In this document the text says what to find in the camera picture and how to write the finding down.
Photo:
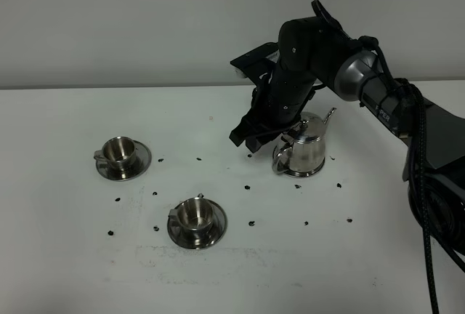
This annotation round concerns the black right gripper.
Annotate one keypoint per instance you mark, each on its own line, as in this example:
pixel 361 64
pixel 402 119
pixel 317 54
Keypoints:
pixel 287 89

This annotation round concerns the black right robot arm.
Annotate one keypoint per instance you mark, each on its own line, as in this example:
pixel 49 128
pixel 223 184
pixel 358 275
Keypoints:
pixel 355 70

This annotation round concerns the steel teacup near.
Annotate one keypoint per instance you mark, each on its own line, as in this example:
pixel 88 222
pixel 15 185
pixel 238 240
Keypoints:
pixel 193 215

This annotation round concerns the steel teacup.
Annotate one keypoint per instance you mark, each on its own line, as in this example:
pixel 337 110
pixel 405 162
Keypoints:
pixel 193 215
pixel 118 152

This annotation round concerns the steel saucer far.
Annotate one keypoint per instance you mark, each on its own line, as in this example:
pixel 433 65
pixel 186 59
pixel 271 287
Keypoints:
pixel 139 167

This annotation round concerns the steel saucer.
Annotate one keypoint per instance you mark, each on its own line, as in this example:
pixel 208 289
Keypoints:
pixel 139 167
pixel 200 240

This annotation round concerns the steel saucer near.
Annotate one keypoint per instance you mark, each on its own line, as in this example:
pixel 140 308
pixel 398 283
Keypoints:
pixel 200 240

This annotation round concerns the steel teacup far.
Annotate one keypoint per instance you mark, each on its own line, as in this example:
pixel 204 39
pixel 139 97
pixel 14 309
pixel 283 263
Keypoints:
pixel 118 152

